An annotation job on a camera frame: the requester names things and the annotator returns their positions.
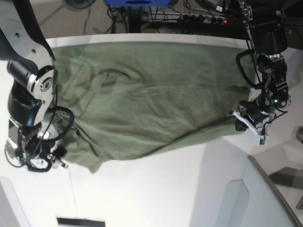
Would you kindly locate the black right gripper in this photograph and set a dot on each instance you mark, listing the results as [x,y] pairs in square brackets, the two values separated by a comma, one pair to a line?
[45,149]

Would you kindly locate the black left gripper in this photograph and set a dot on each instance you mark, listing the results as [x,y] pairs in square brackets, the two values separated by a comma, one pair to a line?
[254,112]

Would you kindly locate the green t-shirt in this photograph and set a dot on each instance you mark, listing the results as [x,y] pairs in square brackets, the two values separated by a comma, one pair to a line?
[137,99]

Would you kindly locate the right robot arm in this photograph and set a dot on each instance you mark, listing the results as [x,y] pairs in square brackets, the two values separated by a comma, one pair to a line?
[34,91]

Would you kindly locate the black power strip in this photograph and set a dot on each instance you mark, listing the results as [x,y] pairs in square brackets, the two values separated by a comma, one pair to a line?
[203,19]

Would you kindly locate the black table leg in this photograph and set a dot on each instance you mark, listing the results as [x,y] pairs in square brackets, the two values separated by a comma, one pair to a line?
[134,19]

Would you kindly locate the blue box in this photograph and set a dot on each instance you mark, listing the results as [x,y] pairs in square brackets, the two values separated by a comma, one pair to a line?
[129,3]

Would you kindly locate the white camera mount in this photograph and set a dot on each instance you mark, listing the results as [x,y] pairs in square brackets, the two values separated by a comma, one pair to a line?
[45,164]
[259,131]

